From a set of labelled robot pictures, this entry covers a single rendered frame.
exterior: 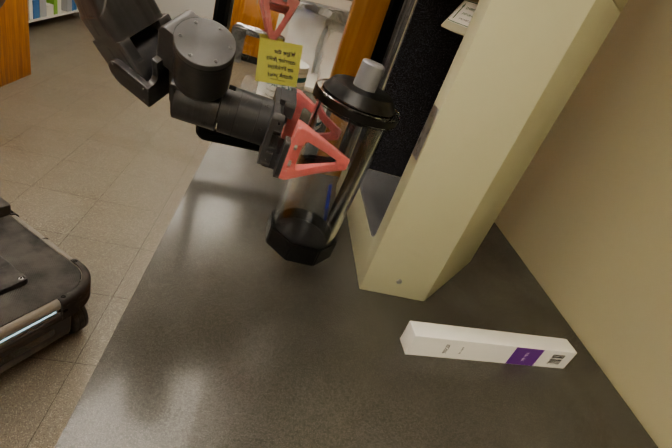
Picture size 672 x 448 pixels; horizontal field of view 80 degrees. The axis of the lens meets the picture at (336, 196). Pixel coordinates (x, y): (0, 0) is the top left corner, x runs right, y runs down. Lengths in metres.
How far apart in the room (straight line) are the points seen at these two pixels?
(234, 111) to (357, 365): 0.34
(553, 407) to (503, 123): 0.38
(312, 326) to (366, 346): 0.08
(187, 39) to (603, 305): 0.76
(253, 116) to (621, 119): 0.69
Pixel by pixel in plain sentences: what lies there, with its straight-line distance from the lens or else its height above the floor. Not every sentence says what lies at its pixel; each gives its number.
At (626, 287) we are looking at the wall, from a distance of 0.83.
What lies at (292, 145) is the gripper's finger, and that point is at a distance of 0.43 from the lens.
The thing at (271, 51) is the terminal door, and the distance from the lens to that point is 0.76.
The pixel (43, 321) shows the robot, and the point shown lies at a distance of 1.54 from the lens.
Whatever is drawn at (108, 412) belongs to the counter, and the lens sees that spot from 0.46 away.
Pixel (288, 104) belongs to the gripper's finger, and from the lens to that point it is 0.49.
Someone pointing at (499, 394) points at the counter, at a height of 0.94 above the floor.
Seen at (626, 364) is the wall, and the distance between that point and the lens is 0.82.
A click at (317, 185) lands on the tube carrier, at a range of 0.49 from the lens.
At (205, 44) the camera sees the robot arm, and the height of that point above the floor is 1.24.
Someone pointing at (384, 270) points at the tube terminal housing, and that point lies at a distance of 0.62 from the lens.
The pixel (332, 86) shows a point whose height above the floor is 1.23.
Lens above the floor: 1.34
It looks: 28 degrees down
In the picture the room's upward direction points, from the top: 20 degrees clockwise
